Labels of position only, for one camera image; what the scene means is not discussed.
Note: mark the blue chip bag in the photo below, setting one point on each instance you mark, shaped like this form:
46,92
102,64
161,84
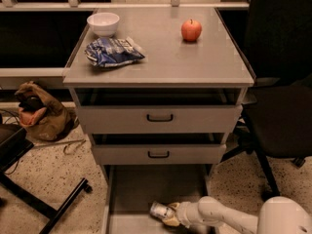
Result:
113,52

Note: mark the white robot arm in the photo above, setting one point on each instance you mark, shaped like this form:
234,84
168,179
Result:
278,215

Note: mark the red apple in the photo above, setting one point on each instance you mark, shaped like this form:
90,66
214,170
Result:
191,30

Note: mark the white ceramic bowl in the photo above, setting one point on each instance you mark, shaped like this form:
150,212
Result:
103,24

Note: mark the middle grey drawer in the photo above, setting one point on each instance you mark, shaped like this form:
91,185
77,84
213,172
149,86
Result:
156,149

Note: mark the brown paper bag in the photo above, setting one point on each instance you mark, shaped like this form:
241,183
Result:
50,123

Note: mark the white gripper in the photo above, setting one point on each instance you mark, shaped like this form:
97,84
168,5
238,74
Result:
183,213

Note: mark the grey drawer cabinet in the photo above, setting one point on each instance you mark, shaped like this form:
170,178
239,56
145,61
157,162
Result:
211,62

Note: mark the grey drawer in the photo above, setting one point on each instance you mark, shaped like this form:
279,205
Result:
156,149
155,111
133,189

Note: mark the bottom grey drawer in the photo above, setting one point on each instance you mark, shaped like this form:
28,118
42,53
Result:
133,189

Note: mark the top grey drawer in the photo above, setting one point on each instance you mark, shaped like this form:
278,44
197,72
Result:
155,111

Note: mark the black office chair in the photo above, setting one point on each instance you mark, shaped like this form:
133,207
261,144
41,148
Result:
277,45

